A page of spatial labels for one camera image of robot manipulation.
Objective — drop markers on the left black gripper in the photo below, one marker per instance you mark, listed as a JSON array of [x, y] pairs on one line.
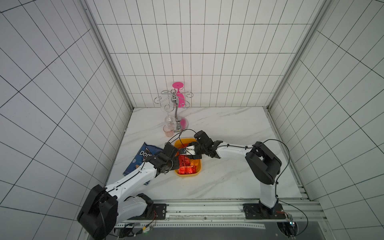
[[176, 164]]

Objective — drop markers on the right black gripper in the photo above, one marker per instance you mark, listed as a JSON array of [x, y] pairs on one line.
[[197, 148]]

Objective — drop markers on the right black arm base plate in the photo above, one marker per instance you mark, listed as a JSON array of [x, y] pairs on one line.
[[261, 212]]

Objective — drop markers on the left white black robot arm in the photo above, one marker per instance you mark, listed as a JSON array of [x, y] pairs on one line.
[[107, 206]]

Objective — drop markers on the aluminium mounting rail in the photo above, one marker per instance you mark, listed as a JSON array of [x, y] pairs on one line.
[[231, 213]]

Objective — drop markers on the yellow plastic storage box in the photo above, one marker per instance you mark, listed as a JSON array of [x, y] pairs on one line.
[[180, 144]]

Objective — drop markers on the clear hanging wine glass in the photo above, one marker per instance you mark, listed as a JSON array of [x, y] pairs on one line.
[[170, 118]]

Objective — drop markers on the chrome wine glass rack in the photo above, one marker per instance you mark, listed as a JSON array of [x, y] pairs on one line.
[[169, 97]]

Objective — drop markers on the blue Doritos chip bag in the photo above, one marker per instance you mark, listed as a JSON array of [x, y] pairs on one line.
[[141, 159]]

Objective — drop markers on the pink hanging wine glass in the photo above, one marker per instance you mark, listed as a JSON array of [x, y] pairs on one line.
[[178, 86]]

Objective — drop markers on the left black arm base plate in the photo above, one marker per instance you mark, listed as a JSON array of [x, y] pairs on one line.
[[154, 211]]

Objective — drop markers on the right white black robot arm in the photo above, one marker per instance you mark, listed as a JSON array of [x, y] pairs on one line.
[[264, 164]]

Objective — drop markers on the small pink glass cup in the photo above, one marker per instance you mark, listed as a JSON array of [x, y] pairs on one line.
[[168, 130]]

